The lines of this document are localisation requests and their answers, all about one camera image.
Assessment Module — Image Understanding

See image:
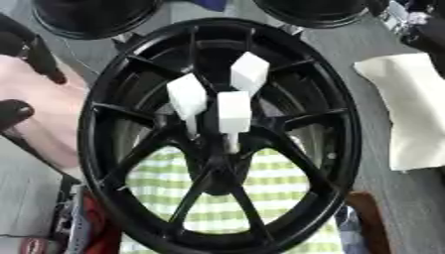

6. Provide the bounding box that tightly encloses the pale pink soft object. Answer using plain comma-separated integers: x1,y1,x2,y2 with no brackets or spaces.
0,54,90,171

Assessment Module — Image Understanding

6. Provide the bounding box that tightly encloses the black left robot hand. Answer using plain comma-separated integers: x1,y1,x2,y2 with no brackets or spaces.
0,13,70,133

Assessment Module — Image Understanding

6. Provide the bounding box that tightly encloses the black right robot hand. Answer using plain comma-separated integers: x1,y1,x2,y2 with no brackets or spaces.
397,15,445,79

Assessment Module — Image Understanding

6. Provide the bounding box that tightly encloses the black spoked wheel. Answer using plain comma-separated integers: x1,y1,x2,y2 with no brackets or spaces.
76,17,364,254

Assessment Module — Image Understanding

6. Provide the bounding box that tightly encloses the black round wheel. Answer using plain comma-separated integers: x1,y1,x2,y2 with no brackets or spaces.
29,0,167,41
250,0,374,30

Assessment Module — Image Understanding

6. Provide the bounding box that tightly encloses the red and grey bag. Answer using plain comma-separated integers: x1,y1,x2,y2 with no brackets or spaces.
49,175,125,254

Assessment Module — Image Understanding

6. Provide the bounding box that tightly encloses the white cloth sheet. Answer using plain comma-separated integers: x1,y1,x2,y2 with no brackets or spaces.
351,53,445,172

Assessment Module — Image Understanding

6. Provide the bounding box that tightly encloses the brown wooden chair part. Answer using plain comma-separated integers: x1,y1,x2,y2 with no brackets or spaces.
344,190,393,254

